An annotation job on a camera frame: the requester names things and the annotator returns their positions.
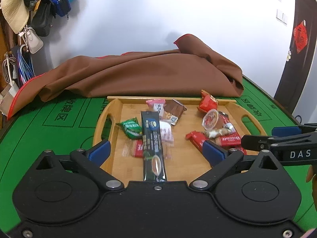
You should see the white nougat packet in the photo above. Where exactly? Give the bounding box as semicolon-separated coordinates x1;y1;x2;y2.
204;128;231;139

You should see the red chocolate bar packet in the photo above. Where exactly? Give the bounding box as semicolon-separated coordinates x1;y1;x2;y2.
185;131;208;153

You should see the red Biscoff biscuit packet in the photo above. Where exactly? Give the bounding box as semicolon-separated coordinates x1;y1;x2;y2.
215;133;247;155

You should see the red round jelly cup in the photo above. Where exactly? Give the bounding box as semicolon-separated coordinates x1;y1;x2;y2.
201;109;219;130

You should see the small red clear candy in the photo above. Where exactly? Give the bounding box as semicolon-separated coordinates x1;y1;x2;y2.
122;138;173;160

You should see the green snack packet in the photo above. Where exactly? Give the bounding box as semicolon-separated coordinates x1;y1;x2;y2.
116;117;142;140

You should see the white pink candy packet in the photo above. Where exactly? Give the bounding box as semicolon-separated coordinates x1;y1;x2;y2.
159;120;174;143

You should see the long black sachet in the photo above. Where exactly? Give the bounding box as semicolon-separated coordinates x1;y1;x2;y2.
141;111;167;182

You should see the pink clear pastry packet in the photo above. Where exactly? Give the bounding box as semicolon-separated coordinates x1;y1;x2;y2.
146;99;165;119

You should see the long red wafer bar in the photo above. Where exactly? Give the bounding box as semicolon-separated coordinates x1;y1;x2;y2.
218;111;236;134

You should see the right hand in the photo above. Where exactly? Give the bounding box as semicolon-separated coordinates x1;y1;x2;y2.
306;165;317;210

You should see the bamboo serving tray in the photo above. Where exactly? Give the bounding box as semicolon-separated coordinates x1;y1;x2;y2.
92;96;266;185

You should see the red crinkled snack bag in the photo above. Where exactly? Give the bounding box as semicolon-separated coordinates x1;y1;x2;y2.
197;90;218;113

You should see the brown nut snack packet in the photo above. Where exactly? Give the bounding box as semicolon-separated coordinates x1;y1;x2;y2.
164;99;187;125

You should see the dark wooden door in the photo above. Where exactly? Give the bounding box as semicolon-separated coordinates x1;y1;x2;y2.
274;0;316;113

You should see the brown cloth cover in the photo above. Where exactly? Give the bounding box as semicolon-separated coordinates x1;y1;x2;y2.
8;34;243;117

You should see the red door decoration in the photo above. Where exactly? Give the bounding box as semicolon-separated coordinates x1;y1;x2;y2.
293;20;308;54

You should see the white paper bag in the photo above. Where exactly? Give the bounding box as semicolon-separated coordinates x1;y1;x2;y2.
0;81;19;117

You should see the blue striped tote bag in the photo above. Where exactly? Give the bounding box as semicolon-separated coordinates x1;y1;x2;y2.
12;44;35;85

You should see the small grey purse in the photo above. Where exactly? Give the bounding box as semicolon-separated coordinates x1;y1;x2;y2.
18;26;44;54

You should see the orange brown coat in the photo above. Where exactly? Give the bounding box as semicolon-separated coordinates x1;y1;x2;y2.
1;21;14;91

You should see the black handbag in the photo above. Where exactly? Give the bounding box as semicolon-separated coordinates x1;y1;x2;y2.
31;0;53;36

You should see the blue pouch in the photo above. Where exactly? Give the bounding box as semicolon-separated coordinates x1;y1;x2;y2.
49;0;71;18

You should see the beige sun hat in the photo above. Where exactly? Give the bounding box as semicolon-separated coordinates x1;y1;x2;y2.
1;0;29;34

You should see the white light switch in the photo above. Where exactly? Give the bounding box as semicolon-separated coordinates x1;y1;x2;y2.
276;9;287;24

